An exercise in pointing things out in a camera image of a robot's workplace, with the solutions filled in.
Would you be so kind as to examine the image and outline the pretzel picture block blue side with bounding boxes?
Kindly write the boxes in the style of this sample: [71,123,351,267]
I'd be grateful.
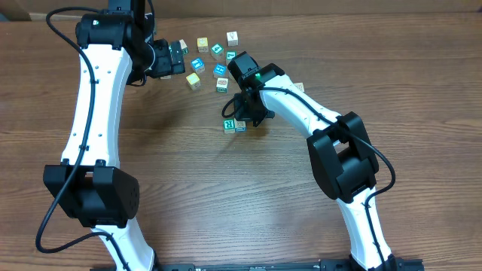
[234,120,247,132]

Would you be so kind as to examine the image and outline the green letter R block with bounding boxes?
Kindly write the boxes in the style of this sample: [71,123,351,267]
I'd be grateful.
[223,119,236,134]

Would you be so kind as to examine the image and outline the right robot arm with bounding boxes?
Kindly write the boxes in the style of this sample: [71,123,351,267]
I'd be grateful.
[227,52,397,270]

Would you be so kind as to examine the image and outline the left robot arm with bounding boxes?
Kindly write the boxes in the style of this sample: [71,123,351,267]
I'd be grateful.
[43,0,185,270]

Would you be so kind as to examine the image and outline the white block green number side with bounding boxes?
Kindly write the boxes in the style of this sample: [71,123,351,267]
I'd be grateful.
[179,39,189,55]

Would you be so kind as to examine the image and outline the blue letter T block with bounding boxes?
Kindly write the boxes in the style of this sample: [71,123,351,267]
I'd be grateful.
[191,57,206,74]

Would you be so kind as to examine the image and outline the yellow block number 1 side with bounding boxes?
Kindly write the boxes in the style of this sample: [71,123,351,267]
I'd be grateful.
[186,73,201,90]

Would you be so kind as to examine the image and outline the pineapple picture block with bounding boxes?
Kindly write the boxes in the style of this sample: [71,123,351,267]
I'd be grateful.
[216,78,229,93]

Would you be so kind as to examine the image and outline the yellow block top row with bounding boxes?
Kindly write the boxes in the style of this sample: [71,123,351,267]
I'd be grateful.
[197,37,209,53]

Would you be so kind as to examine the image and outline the blue letter H block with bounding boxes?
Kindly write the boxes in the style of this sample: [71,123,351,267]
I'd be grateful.
[213,63,227,78]

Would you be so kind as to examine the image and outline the green number 4 block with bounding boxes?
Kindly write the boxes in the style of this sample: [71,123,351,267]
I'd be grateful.
[210,43,224,61]

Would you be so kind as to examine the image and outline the green number 7 block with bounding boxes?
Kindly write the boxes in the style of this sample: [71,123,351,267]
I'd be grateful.
[225,51,237,65]

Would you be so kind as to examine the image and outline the white picture block blue side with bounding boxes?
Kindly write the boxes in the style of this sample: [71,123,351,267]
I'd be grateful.
[294,83,304,92]

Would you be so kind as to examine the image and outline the white block M side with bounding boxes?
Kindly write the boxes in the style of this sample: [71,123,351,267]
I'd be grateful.
[227,31,239,47]

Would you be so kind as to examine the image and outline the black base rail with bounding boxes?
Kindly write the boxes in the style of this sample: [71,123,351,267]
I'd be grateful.
[90,257,426,271]

